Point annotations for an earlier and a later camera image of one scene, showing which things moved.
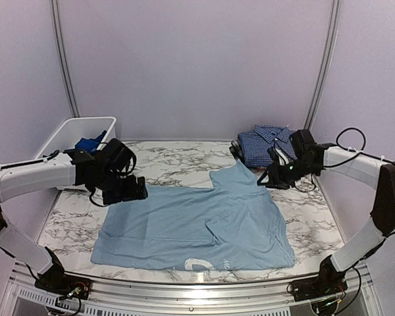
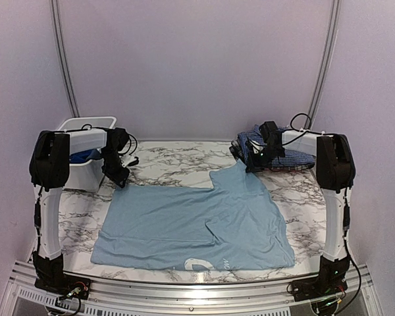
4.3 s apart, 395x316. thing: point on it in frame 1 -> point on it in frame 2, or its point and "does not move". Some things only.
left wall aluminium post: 62,56 does not move
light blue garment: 233,223 does not move
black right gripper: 276,180 -> 252,164
